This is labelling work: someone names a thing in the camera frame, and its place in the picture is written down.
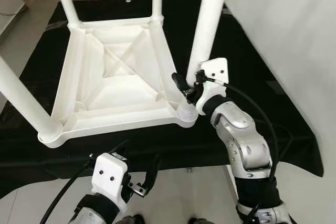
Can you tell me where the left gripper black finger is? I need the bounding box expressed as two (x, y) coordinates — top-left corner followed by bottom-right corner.
(142, 153), (162, 188)

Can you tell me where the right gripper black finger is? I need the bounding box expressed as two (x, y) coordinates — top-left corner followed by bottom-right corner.
(171, 71), (191, 95)

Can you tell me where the white plastic table top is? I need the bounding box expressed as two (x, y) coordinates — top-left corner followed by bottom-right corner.
(37, 16), (200, 149)

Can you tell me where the black tablecloth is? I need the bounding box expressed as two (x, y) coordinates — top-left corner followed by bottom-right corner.
(0, 0), (325, 199)

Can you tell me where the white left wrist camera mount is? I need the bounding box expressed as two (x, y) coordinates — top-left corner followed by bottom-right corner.
(90, 152), (130, 212)

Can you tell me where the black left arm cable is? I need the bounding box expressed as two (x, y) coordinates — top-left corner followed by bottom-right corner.
(39, 155), (98, 224)

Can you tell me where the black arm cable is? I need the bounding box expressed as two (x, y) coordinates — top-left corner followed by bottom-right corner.
(39, 155), (98, 224)
(202, 77), (295, 224)

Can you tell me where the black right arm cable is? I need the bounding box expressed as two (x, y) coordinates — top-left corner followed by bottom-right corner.
(202, 77), (295, 224)

